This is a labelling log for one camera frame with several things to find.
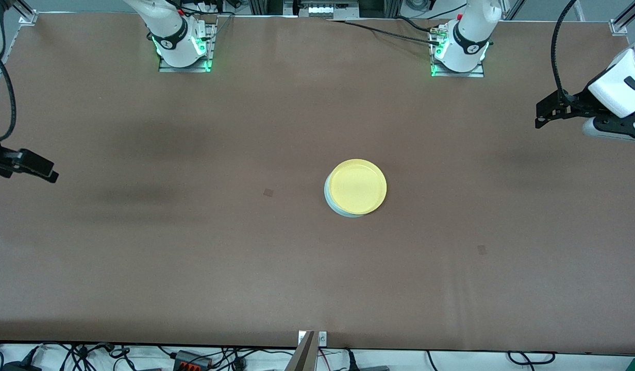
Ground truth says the yellow round plate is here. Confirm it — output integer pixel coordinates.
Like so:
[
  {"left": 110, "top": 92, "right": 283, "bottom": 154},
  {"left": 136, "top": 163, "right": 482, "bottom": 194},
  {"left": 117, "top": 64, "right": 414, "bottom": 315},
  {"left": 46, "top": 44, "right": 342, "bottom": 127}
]
[{"left": 328, "top": 159, "right": 388, "bottom": 215}]

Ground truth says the pale green round plate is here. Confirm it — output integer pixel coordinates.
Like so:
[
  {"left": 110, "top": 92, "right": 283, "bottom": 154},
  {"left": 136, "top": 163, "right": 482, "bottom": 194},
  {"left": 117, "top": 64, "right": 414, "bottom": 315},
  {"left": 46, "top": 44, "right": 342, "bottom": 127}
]
[{"left": 324, "top": 175, "right": 370, "bottom": 218}]

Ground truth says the black orange power strip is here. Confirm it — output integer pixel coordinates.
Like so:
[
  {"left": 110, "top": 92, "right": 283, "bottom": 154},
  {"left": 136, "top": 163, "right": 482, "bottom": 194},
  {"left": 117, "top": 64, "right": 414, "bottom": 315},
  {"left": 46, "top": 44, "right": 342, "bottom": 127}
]
[{"left": 172, "top": 350, "right": 213, "bottom": 371}]

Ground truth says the white terminal block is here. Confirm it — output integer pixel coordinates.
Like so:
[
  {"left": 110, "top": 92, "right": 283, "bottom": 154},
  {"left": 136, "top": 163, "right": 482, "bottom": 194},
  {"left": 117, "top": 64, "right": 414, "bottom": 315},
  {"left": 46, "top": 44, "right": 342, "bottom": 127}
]
[{"left": 307, "top": 4, "right": 360, "bottom": 20}]

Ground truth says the brown table cover cloth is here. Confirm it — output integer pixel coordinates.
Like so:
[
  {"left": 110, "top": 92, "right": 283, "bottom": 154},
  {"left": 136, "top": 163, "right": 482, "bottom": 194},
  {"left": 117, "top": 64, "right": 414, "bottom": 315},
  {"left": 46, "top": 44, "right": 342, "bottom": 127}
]
[{"left": 0, "top": 12, "right": 635, "bottom": 356}]

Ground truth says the slanted aluminium bar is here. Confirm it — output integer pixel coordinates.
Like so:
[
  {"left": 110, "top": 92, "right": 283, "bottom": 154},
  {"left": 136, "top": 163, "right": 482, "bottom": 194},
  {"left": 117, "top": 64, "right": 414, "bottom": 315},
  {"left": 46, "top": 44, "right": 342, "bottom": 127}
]
[{"left": 286, "top": 330, "right": 316, "bottom": 371}]

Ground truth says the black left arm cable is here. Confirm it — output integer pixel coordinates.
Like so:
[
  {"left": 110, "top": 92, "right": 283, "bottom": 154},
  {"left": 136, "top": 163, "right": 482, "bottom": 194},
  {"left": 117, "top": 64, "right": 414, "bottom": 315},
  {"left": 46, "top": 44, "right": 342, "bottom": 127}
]
[{"left": 550, "top": 0, "right": 579, "bottom": 102}]

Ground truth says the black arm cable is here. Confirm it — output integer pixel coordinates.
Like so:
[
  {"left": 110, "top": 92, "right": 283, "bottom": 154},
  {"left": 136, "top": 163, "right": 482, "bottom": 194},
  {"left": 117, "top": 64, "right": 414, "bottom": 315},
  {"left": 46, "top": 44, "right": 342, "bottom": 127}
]
[
  {"left": 0, "top": 40, "right": 17, "bottom": 143},
  {"left": 550, "top": 0, "right": 579, "bottom": 102}
]

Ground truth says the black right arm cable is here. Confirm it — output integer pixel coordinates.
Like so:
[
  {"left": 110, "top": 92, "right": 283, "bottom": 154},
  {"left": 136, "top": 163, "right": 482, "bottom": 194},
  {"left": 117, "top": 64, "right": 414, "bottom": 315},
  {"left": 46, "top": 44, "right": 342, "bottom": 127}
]
[{"left": 0, "top": 40, "right": 17, "bottom": 143}]

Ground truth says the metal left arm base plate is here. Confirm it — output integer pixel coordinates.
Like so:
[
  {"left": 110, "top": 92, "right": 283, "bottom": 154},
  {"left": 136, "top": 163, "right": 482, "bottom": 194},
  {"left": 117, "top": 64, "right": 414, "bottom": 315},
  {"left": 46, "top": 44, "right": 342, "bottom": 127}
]
[{"left": 430, "top": 28, "right": 486, "bottom": 78}]

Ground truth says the short black table cable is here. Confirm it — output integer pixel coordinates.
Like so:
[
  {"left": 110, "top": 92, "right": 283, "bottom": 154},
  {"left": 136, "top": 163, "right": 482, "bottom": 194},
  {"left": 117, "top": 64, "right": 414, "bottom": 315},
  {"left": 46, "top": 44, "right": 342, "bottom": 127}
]
[{"left": 395, "top": 15, "right": 444, "bottom": 34}]

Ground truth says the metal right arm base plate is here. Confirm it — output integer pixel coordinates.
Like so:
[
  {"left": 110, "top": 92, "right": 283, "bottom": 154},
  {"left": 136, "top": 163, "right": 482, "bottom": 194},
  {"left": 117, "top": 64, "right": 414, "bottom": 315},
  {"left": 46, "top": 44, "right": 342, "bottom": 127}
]
[{"left": 158, "top": 22, "right": 216, "bottom": 73}]

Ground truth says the long black table cable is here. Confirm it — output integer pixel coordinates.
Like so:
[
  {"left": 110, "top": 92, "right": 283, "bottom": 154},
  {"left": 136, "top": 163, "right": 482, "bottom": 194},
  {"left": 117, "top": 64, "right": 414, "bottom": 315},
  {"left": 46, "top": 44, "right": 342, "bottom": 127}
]
[{"left": 328, "top": 19, "right": 443, "bottom": 46}]

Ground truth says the looped black floor cable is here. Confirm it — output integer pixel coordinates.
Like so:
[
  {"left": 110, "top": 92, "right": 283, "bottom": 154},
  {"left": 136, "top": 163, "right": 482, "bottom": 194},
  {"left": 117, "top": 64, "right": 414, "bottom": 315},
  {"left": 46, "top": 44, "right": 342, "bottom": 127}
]
[{"left": 507, "top": 350, "right": 557, "bottom": 366}]

